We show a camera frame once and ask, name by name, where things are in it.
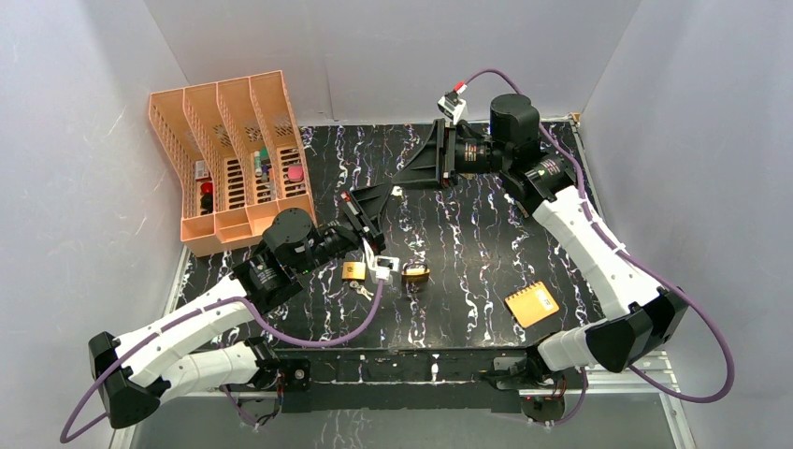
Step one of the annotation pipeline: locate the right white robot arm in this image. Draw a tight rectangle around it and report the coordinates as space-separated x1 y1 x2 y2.
393 91 688 387

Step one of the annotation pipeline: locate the pink eraser in organizer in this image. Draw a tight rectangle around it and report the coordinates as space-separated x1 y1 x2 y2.
286 164 305 182

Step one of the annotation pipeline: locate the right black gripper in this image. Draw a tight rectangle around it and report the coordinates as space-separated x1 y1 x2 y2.
392 118 512 192

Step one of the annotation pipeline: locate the brass padlock long shackle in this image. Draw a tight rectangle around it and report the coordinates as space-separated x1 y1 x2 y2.
341 260 369 282

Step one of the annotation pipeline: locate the red black item in organizer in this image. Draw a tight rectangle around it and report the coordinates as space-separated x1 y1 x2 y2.
199 181 214 215

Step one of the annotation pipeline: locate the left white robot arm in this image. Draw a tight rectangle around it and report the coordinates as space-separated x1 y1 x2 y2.
89 181 399 429

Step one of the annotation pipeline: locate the orange spiral notebook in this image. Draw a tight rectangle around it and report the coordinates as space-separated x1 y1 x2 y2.
504 282 560 328

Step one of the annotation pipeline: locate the orange plastic file organizer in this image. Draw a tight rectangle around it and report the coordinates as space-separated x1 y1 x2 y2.
148 71 315 256

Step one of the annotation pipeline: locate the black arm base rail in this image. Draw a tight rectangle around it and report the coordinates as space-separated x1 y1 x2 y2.
123 346 683 428

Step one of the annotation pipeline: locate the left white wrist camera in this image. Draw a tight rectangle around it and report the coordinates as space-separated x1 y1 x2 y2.
363 239 399 285

